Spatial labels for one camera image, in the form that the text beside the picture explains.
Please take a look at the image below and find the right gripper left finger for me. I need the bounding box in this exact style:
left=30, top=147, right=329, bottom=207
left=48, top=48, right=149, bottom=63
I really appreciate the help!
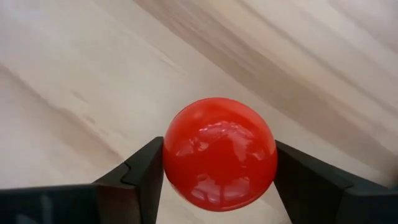
left=0, top=136, right=165, bottom=224

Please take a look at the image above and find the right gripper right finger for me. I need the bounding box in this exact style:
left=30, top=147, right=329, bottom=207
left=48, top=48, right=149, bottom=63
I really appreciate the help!
left=273, top=139, right=398, bottom=224

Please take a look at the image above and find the red toy tomato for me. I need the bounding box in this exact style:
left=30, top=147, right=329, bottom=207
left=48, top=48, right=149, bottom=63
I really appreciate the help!
left=162, top=97, right=279, bottom=213

